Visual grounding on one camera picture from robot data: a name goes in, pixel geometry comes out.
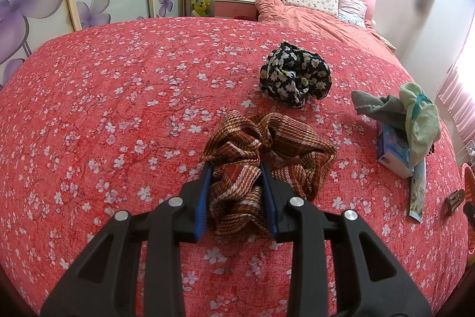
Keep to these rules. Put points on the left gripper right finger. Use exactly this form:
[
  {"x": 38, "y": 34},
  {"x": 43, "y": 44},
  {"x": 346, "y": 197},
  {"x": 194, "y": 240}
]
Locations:
[{"x": 369, "y": 279}]

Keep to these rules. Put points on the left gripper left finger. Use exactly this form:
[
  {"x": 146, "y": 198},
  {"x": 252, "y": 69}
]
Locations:
[{"x": 103, "y": 279}]

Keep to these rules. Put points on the brown plastic hair clip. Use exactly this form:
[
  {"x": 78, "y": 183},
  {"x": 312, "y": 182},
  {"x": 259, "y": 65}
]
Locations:
[{"x": 454, "y": 200}]

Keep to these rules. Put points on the brown striped scrunchie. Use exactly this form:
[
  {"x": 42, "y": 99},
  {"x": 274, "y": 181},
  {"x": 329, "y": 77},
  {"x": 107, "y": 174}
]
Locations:
[{"x": 294, "y": 152}]

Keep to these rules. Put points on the black daisy print scrunchie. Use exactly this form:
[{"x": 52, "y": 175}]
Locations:
[{"x": 292, "y": 75}]

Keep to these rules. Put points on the floral sachet packet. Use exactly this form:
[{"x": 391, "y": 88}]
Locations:
[{"x": 418, "y": 189}]

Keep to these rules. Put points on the blue tissue pack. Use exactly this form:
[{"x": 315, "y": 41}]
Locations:
[{"x": 393, "y": 151}]

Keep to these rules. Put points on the orange plastic laundry basket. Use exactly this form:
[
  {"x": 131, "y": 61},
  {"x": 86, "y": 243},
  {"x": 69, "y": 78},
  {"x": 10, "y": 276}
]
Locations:
[{"x": 468, "y": 209}]

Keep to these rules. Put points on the red floral bedspread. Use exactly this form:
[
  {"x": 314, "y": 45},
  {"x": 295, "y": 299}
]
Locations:
[{"x": 117, "y": 117}]

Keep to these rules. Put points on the grey sock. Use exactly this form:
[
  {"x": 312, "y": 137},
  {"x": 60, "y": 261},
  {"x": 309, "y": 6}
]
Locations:
[{"x": 389, "y": 110}]

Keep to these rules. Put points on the light green sock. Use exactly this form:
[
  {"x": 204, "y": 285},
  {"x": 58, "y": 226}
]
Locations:
[{"x": 422, "y": 122}]

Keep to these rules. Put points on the pink curtain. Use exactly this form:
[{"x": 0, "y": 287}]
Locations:
[{"x": 456, "y": 93}]

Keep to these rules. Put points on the striped pink pillow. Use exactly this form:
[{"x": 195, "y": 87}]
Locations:
[{"x": 352, "y": 12}]

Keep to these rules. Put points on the coral pink duvet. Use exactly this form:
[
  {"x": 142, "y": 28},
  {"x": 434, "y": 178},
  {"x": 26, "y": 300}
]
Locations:
[{"x": 316, "y": 22}]

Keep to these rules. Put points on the green frog plush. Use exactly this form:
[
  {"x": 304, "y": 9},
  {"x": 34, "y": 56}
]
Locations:
[{"x": 200, "y": 8}]

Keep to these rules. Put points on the pink bedside table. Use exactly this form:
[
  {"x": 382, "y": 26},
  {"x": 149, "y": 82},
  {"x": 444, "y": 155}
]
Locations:
[{"x": 235, "y": 9}]

